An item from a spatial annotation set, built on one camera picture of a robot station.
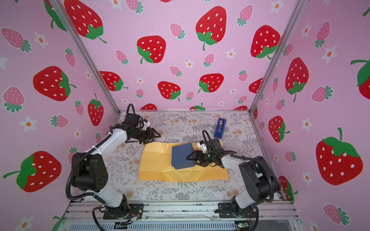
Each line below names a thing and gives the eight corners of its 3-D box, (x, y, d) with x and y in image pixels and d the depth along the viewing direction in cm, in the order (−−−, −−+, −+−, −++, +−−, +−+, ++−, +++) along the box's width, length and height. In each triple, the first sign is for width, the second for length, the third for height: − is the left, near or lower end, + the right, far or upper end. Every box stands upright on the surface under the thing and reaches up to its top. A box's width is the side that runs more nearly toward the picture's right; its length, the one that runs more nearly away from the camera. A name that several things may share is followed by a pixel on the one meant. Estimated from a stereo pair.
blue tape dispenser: (213, 137, 107) (214, 131, 101) (216, 123, 115) (217, 117, 109) (221, 139, 105) (223, 133, 99) (224, 125, 114) (226, 119, 108)
